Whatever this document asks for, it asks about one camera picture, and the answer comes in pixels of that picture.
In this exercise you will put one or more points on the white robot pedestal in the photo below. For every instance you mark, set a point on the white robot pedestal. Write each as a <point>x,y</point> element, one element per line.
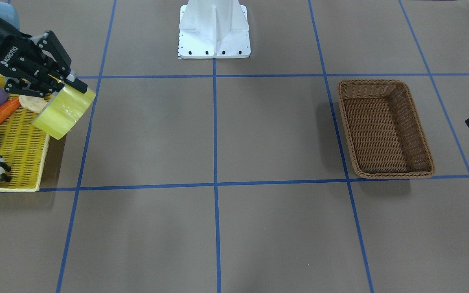
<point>213,29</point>

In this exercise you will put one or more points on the brown wicker basket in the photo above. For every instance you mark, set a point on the brown wicker basket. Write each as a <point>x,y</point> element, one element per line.
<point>384,134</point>

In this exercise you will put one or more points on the toy bread croissant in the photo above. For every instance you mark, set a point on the toy bread croissant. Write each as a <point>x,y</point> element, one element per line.
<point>32,103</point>

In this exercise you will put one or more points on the clear yellow tape roll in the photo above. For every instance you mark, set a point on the clear yellow tape roll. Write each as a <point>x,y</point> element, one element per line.
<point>63,111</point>

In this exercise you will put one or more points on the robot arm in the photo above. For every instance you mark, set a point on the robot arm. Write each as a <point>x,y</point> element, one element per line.
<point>2,12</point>

